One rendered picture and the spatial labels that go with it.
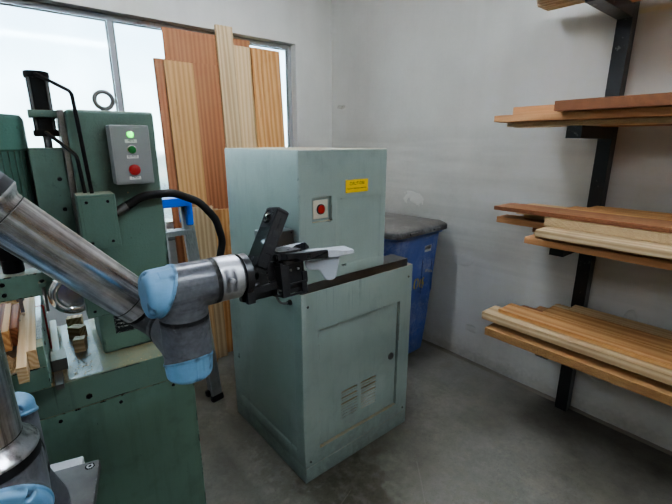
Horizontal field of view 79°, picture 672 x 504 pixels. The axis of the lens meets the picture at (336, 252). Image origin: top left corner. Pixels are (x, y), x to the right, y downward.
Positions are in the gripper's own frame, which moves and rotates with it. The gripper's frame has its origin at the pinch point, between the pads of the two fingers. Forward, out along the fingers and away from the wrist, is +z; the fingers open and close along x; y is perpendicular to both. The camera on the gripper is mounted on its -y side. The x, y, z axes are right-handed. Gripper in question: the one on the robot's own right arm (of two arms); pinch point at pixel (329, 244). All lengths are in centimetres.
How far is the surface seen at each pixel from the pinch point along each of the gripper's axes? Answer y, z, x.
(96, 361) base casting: 34, -36, -73
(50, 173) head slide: -22, -38, -73
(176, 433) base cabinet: 64, -18, -69
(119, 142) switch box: -28, -22, -61
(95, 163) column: -24, -28, -68
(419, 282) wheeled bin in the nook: 53, 147, -104
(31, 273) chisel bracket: 6, -47, -81
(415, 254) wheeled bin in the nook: 33, 139, -99
